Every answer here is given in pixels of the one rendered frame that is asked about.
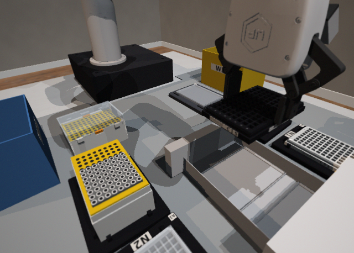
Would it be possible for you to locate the yellow open-top bin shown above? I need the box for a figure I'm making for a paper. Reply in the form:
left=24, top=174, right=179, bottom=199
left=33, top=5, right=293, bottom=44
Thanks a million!
left=201, top=47, right=265, bottom=92

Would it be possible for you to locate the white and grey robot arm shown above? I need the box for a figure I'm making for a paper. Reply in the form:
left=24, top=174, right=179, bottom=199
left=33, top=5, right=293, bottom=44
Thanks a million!
left=81, top=0, right=339, bottom=66

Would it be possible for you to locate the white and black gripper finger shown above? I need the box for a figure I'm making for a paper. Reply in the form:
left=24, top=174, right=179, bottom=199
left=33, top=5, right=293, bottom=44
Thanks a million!
left=215, top=34, right=242, bottom=99
left=274, top=34, right=346, bottom=125

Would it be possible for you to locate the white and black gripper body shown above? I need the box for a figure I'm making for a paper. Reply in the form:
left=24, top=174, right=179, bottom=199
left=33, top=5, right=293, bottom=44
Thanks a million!
left=223, top=0, right=330, bottom=78

